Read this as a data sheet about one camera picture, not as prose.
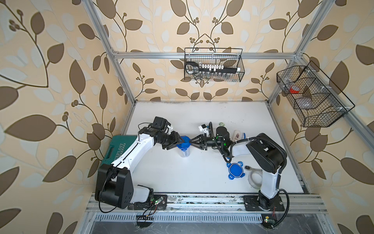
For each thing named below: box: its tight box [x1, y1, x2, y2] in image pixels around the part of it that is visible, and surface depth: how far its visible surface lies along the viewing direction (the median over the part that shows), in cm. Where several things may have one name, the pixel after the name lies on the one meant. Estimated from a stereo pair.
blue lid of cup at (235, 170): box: [226, 160, 245, 180], surface depth 87 cm
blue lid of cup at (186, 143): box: [176, 135, 191, 151], surface depth 83 cm
